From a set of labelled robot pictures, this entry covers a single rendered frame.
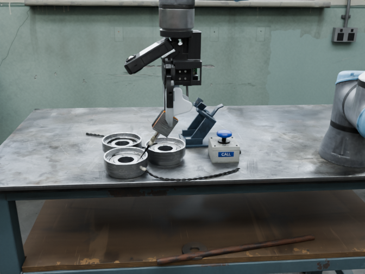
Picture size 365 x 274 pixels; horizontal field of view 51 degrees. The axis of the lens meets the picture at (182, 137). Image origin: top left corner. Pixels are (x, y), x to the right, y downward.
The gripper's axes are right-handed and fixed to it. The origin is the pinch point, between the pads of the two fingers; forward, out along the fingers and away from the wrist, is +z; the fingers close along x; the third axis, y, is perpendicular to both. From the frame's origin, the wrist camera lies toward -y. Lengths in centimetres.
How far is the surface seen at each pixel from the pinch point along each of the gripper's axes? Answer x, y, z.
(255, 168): -1.3, 21.7, 13.3
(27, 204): 127, -72, 93
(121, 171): -3.8, -10.9, 11.0
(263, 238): 3.9, 27.8, 38.3
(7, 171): 4.2, -38.2, 13.4
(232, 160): 2.7, 16.9, 12.6
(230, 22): 166, 57, -8
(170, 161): 2.8, 1.0, 12.2
